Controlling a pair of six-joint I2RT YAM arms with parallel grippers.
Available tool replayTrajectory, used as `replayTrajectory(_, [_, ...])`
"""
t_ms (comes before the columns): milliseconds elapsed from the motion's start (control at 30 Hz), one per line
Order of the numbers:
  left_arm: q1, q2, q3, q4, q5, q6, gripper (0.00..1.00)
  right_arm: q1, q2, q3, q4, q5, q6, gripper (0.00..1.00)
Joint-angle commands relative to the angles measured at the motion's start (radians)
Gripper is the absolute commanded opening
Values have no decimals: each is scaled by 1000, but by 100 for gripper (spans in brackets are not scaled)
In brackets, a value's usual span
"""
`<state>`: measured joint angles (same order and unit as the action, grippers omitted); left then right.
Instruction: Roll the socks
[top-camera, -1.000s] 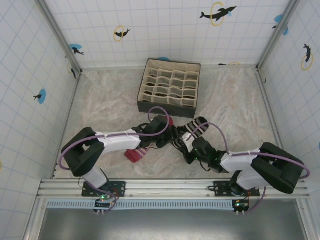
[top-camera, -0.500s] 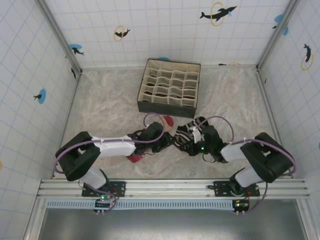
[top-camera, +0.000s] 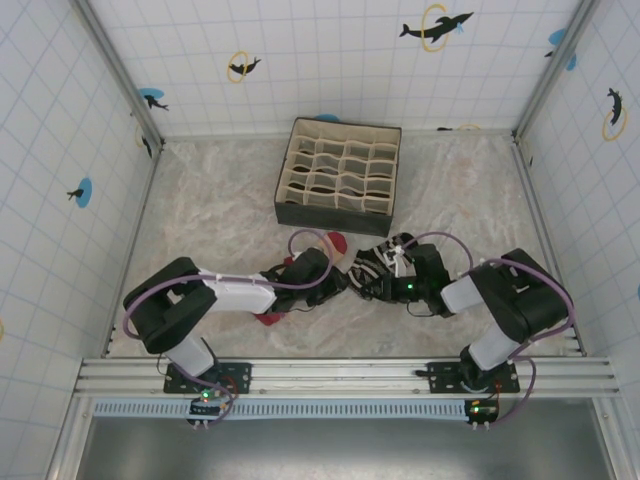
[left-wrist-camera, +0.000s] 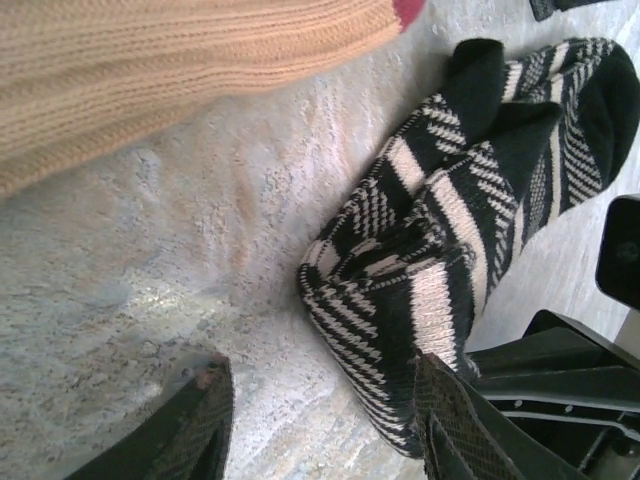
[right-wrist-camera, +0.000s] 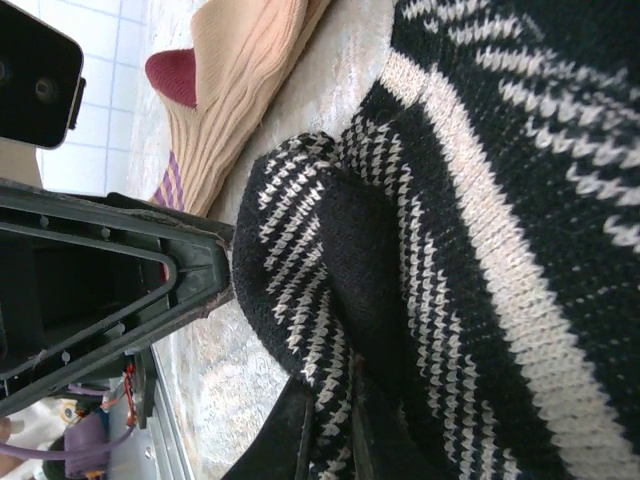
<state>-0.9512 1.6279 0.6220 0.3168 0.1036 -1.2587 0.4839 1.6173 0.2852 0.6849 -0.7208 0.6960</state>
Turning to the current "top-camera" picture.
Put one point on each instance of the black white striped sock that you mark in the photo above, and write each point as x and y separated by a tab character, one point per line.
372	262

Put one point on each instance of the beige sock with red toe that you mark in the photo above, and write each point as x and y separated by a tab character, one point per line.
337	243

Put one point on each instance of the grey beige divided organizer box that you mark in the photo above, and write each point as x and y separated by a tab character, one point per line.
340	175

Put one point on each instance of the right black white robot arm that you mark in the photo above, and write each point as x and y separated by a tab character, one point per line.
525	300

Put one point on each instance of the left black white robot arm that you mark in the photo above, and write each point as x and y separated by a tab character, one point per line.
235	295

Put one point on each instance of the marble pattern table cover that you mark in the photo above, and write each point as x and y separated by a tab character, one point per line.
450	200

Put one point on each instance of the grey metal panel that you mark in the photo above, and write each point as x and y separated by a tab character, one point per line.
320	450

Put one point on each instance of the dolphin blue oval sticker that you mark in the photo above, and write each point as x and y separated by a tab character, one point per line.
560	37
152	97
82	192
325	118

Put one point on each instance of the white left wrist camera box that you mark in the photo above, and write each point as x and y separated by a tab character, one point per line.
300	256

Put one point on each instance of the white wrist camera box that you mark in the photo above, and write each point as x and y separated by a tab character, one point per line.
396	260
300	256

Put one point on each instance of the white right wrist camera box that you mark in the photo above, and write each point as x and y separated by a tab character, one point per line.
396	260

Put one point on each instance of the aluminium front rail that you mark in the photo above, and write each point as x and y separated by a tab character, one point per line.
340	372

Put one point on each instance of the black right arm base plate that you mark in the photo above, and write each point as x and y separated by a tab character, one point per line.
442	375

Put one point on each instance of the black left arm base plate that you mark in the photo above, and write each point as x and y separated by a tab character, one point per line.
235	375

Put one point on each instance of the aluminium side rail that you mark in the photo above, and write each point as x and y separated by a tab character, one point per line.
542	225
136	245

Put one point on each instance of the aluminium back rail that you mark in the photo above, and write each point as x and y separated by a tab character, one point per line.
225	136

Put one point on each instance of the aluminium corner post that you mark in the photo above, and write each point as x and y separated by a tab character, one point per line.
121	75
552	72

